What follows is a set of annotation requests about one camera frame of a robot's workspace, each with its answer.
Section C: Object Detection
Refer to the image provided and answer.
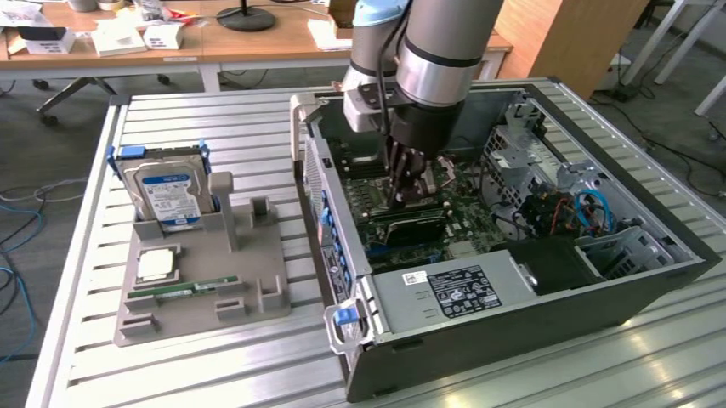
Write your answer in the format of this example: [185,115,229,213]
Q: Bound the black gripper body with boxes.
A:
[389,104,461,159]

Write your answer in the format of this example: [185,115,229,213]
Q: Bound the black graphics card metal bracket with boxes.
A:
[372,210,450,250]

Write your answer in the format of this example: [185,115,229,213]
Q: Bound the metal socket cover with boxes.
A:
[425,155,458,192]

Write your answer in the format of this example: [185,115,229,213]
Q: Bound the CPU socket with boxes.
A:
[377,173,440,209]

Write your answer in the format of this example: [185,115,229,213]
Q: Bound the metal drive cage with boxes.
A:
[481,122,602,222]

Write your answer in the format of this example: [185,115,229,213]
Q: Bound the dark RAM stick with label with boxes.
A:
[366,203,450,221]

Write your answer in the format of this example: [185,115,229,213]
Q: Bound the green motherboard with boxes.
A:
[340,156,512,273]

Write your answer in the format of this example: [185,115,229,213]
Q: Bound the white paper stack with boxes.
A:
[309,19,354,52]

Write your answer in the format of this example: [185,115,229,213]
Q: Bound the silver chipset heatsink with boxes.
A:
[448,241,484,258]

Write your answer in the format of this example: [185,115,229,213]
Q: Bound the brown cardboard box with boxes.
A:
[329,0,358,29]

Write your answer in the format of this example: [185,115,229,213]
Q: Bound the wooden cabinet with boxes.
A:
[493,0,652,99]

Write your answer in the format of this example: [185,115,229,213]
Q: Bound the wooden desk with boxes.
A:
[0,0,516,93]

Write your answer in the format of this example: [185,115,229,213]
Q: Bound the black round lamp base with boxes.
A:
[215,0,278,33]

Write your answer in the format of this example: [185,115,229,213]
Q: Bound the grey power supply unit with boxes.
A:
[372,248,538,335]

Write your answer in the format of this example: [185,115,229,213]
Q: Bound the metal disk bay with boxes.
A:
[576,227,677,281]

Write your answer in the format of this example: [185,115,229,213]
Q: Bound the hard disk in blue carrier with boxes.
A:
[105,142,221,235]

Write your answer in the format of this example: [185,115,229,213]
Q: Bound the white box with label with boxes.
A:
[141,23,186,51]

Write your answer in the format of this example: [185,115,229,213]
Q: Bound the grey plastic parts rack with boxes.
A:
[113,169,294,349]

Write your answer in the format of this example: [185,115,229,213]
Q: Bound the open black PC case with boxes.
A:
[289,82,723,404]

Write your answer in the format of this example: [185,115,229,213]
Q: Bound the green RAM stick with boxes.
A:
[127,275,239,301]

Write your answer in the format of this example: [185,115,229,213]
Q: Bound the silver CPU chip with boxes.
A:
[134,250,181,284]

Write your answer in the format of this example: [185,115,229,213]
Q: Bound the white open box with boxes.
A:
[90,28,149,58]

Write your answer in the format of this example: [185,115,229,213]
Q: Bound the black wheeled stand base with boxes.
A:
[34,76,121,127]

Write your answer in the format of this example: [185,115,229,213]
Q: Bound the white box with black top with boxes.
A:
[17,25,79,55]

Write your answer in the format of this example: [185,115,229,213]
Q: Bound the printed loose papers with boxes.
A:
[0,8,47,27]

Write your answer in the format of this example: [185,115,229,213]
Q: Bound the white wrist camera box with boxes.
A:
[342,84,398,133]

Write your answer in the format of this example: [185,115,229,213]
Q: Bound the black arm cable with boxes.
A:
[376,14,412,137]

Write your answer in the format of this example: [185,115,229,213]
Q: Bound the black red yellow wire bundle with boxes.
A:
[518,190,578,237]

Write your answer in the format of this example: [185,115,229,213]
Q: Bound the blue wire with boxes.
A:
[572,190,618,237]

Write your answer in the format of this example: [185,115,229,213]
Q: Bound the white metal table frame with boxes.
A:
[621,0,726,118]

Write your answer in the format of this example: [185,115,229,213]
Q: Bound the white floor cable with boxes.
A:
[0,178,90,204]

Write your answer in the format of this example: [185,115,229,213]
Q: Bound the blue floor cable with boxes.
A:
[0,203,45,365]

